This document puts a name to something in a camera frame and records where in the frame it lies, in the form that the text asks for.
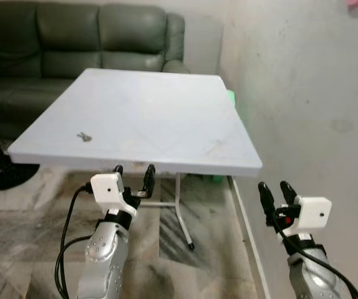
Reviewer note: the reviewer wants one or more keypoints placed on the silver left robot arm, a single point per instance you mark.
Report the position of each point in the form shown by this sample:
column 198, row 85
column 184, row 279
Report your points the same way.
column 104, row 255

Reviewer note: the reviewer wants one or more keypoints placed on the white plastic folding table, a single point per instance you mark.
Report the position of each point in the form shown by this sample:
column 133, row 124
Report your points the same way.
column 135, row 118

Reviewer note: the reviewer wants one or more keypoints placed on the black standing fan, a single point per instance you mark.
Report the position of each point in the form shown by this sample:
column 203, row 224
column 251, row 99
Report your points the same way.
column 4, row 174

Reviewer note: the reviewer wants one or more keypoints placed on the green leather sofa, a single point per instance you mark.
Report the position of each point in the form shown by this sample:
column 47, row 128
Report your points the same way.
column 73, row 37

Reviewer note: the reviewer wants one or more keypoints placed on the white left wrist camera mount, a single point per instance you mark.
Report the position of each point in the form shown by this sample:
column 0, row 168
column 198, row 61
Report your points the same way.
column 107, row 187

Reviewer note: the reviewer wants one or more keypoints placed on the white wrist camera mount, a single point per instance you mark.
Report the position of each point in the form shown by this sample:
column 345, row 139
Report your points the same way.
column 107, row 187
column 313, row 212

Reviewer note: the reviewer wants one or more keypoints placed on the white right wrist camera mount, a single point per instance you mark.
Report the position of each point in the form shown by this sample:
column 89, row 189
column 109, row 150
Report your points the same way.
column 313, row 212

